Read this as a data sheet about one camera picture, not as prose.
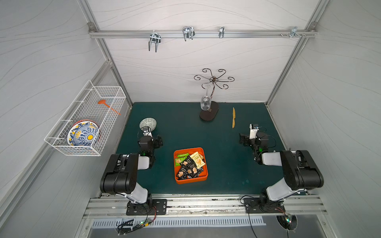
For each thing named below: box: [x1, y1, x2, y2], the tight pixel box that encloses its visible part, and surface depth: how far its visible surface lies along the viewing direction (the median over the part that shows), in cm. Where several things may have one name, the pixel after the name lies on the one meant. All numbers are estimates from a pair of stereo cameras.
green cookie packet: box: [175, 153, 190, 168], surface depth 89 cm
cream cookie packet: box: [189, 151, 206, 170], surface depth 88 cm
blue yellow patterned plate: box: [66, 119, 101, 147], surface depth 62 cm
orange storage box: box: [173, 147, 209, 185], surface depth 83 cm
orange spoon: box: [97, 99, 122, 116], surface depth 80 cm
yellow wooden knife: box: [232, 107, 236, 129], surface depth 113 cm
